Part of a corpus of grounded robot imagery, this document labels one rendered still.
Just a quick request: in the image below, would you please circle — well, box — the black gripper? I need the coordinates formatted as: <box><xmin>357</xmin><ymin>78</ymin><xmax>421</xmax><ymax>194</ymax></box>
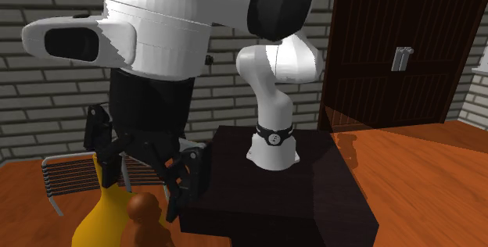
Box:
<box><xmin>83</xmin><ymin>68</ymin><xmax>211</xmax><ymax>224</ymax></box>

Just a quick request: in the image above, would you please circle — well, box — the brown figure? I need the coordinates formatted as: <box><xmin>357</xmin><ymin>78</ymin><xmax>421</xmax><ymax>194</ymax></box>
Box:
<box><xmin>120</xmin><ymin>192</ymin><xmax>177</xmax><ymax>247</ymax></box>

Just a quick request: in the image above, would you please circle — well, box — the metal chair with dark slats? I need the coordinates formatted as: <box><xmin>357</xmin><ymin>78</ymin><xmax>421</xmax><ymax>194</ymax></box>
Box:
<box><xmin>40</xmin><ymin>149</ymin><xmax>171</xmax><ymax>217</ymax></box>

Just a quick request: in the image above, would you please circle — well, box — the yellow vase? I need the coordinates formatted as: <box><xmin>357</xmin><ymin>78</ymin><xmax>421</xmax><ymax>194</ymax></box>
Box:
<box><xmin>70</xmin><ymin>152</ymin><xmax>170</xmax><ymax>247</ymax></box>

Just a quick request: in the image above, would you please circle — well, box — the dark robot stand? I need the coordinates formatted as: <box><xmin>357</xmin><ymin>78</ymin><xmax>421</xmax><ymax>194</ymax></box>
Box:
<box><xmin>178</xmin><ymin>124</ymin><xmax>381</xmax><ymax>247</ymax></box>

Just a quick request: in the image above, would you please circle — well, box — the dark brown wooden door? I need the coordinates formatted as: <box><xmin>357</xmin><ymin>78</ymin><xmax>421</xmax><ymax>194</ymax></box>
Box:
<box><xmin>317</xmin><ymin>0</ymin><xmax>488</xmax><ymax>133</ymax></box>

